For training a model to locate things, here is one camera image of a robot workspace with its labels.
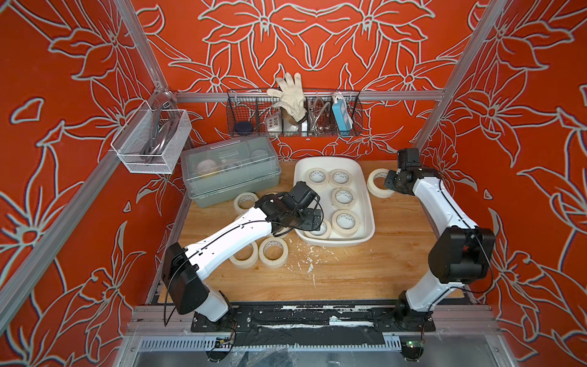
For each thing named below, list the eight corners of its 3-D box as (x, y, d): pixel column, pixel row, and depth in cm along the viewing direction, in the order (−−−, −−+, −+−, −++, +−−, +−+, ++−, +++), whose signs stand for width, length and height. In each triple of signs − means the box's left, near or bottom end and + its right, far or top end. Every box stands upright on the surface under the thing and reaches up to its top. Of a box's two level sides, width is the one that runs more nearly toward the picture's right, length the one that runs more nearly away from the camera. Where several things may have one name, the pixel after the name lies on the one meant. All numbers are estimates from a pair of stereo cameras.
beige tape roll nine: (258, 268, 86) (257, 265, 83) (261, 241, 93) (260, 237, 90) (288, 268, 86) (288, 265, 83) (288, 241, 93) (288, 237, 90)
